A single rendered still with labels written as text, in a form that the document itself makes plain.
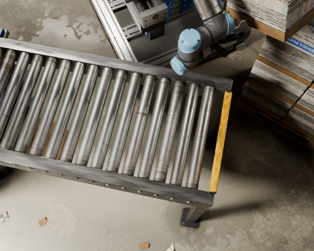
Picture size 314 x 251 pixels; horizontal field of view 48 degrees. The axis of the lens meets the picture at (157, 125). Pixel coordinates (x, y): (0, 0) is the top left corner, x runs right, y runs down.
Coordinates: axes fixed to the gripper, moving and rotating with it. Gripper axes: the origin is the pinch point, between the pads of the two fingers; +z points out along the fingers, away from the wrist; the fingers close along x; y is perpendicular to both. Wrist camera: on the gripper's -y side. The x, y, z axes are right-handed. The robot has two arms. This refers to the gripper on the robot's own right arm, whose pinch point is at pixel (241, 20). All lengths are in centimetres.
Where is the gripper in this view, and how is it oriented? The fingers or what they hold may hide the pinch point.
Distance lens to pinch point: 152.0
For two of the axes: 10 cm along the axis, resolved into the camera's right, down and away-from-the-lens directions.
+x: -6.1, -5.4, 5.8
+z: 7.5, -6.2, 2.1
